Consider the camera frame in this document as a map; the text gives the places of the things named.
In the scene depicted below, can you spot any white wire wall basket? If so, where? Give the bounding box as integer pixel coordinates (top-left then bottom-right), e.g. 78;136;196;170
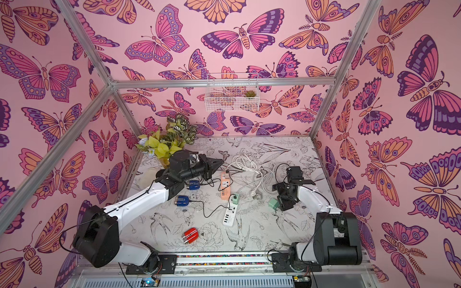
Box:
204;73;261;112

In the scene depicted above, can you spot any black USB cable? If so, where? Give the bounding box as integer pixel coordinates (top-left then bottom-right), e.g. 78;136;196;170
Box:
188;199;233;218
199;168;237;192

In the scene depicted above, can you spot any amber glass vase with plants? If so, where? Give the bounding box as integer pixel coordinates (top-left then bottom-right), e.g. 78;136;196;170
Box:
136;115;198;169

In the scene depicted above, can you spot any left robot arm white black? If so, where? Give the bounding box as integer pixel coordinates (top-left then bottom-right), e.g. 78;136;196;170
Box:
72;150;224;274

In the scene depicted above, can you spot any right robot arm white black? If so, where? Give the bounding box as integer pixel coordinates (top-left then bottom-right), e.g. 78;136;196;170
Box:
273;166;363;272

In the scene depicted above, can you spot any orange power strip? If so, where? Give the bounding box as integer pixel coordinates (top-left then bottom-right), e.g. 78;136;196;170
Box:
219;178;232;200

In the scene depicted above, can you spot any aluminium cage frame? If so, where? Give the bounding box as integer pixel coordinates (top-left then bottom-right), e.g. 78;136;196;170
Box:
1;1;381;232

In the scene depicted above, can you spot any small green succulent plant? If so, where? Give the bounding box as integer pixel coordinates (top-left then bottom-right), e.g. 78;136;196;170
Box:
244;90;257;98

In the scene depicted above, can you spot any green charger adapter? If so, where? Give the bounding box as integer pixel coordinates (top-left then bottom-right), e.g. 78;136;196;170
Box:
268;198;280;211
230;194;240;205

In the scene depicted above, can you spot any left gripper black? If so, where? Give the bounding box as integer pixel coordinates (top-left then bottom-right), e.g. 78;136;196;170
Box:
179;155;223;184

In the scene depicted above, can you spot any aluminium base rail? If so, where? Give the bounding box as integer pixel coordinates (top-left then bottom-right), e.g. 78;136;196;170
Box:
66;252;380;288

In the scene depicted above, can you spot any white power strip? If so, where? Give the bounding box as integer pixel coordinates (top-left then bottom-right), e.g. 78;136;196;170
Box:
223;202;238;227

